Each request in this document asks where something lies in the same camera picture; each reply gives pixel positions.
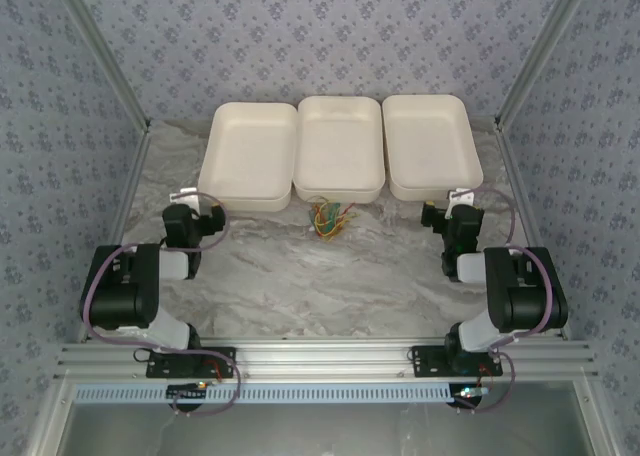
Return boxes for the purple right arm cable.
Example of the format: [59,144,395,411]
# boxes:
[457,185,557,415]

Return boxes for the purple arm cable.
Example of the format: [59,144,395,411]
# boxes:
[457,185,557,415]
[81,190,241,417]

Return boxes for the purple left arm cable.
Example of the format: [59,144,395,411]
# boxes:
[81,190,241,417]

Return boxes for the small circuit board with LED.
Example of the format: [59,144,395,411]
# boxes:
[166,381,210,401]
[452,384,490,400]

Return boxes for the grey metal panel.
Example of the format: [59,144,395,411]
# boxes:
[29,379,619,456]

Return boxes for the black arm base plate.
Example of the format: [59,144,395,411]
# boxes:
[145,346,237,379]
[410,344,504,377]

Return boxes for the aluminium mounting rail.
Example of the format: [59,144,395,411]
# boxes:
[54,339,599,381]

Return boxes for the aluminium frame post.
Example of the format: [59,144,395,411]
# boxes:
[52,0,153,133]
[493,0,599,130]

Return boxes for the aluminium side rail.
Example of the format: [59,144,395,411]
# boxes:
[77,125,154,345]

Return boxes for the grey slotted cable duct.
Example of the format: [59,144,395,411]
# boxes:
[73,381,489,406]

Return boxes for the cream rectangular tray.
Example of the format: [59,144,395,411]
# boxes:
[381,93,485,202]
[292,94,387,205]
[197,101,300,213]

